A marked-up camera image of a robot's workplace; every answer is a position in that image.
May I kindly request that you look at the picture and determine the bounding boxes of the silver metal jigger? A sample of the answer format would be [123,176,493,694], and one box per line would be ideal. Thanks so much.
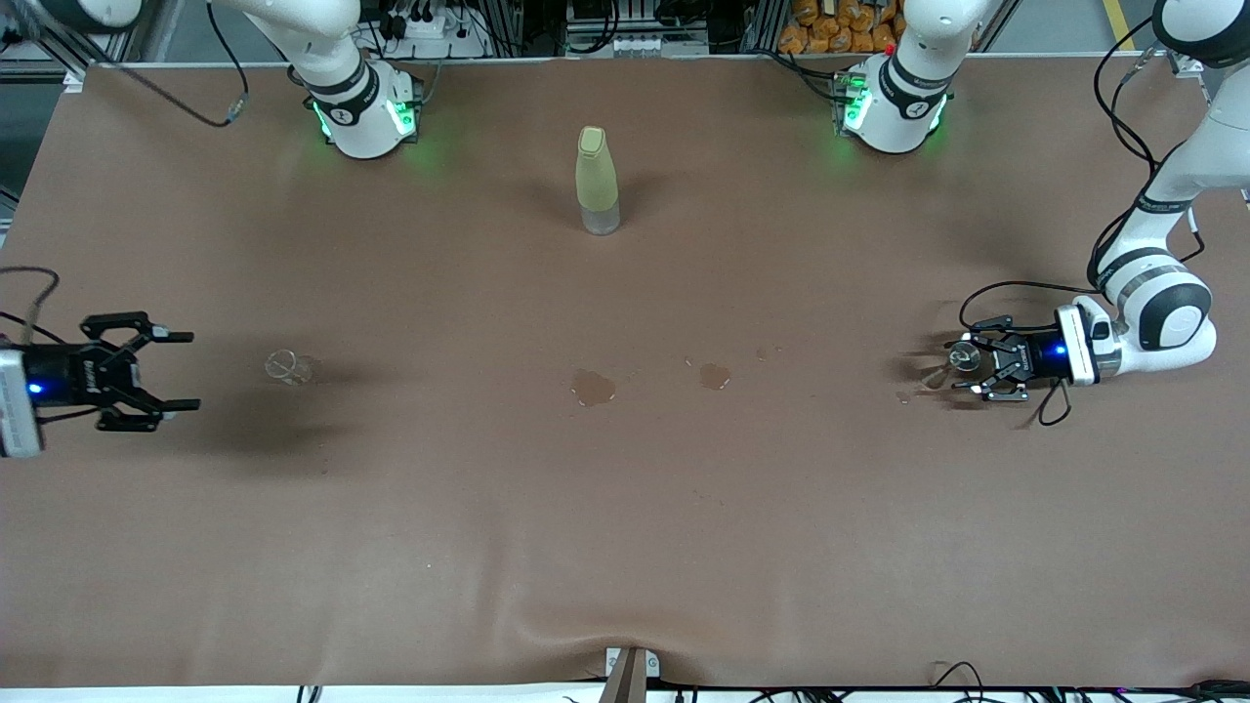
[926,337,983,392]

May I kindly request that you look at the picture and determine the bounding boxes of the clear glass measuring cup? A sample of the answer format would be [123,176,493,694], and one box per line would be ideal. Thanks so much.
[264,349,314,388]

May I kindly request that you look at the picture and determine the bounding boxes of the orange packaged goods pile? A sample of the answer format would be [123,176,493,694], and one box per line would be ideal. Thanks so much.
[777,0,904,56]

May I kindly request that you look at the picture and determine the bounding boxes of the brown table cloth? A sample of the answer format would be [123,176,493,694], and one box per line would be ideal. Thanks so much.
[0,54,1250,690]

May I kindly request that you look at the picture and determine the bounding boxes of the large brown liquid spill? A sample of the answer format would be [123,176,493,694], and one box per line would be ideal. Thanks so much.
[571,368,618,408]

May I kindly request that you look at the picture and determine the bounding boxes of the white power strip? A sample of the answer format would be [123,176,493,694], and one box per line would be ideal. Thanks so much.
[376,10,486,62]

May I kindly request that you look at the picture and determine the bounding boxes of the yellow-green bottle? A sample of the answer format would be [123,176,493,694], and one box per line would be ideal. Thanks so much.
[575,125,622,236]

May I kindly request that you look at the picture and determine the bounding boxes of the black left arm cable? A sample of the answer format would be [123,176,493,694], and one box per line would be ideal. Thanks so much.
[959,20,1204,428]

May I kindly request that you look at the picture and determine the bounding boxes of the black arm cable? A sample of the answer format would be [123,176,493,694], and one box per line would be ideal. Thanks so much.
[959,20,1204,428]
[0,0,247,426]

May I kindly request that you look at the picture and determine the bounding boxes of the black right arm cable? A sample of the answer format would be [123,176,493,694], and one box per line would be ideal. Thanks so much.
[0,0,247,426]

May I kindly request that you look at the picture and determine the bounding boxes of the aluminium frame strut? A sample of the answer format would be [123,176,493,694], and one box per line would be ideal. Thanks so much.
[0,0,147,74]

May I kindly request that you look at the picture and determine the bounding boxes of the metal table edge bracket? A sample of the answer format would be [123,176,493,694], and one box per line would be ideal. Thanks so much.
[598,646,661,703]

